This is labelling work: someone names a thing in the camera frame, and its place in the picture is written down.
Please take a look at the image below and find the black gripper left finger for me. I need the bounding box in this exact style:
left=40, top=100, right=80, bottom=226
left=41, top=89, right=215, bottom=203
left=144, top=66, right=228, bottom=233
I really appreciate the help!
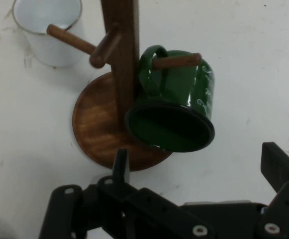
left=38, top=148, right=215, bottom=239

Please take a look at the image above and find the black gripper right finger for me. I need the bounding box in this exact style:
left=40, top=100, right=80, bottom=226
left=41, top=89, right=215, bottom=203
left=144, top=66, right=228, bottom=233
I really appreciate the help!
left=256, top=141, right=289, bottom=239

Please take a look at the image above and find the green enamel mug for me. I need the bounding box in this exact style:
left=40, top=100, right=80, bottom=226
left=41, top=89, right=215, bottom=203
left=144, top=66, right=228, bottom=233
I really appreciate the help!
left=124, top=44, right=216, bottom=153

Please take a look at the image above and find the dark wooden mug tree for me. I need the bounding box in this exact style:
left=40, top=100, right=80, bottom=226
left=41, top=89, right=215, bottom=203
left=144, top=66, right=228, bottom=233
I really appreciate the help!
left=71, top=0, right=202, bottom=172

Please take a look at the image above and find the white enamel mug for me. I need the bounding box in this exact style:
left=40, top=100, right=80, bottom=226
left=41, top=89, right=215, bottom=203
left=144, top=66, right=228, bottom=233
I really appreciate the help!
left=11, top=0, right=86, bottom=68

